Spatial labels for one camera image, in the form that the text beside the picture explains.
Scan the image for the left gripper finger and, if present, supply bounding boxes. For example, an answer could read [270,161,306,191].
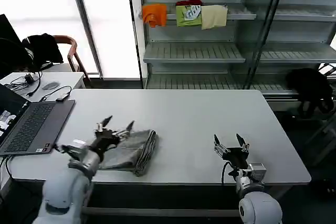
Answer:
[94,115,113,132]
[114,120,136,141]

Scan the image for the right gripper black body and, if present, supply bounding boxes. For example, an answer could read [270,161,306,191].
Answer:
[222,147,250,169]

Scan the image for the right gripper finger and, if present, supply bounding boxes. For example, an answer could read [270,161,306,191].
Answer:
[236,133,250,153]
[213,134,232,159]

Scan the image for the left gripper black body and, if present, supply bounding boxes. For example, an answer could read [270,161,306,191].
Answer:
[89,129,120,162]

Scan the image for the grey printed T-shirt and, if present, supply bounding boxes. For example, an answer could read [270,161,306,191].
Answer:
[98,129,160,178]

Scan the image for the dark grey laptop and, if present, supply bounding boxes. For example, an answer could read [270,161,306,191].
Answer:
[0,83,76,156]

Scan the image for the brown wooden chair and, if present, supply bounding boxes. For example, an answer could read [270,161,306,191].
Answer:
[53,35,91,82]

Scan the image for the black bag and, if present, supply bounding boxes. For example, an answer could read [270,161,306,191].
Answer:
[285,68,334,119]

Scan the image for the black jacket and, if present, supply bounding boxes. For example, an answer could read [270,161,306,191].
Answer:
[22,33,65,70]

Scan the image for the grey metal shelf rack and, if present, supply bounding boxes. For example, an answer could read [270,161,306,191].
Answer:
[136,0,266,90]
[248,0,336,101]

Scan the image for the black computer monitor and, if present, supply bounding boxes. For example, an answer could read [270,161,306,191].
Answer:
[0,13,28,74]

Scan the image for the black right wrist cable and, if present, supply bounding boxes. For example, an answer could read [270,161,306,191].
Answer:
[221,160,238,186]

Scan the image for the black dongle cable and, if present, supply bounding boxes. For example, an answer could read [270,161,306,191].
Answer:
[39,85,72,102]

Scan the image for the black adapter cable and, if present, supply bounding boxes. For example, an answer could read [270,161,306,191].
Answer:
[4,70,43,98]

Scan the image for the black laptop cable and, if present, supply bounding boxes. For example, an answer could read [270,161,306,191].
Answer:
[0,155,15,190]

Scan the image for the dark window frame post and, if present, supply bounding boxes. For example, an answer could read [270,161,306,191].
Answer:
[67,0,104,79]

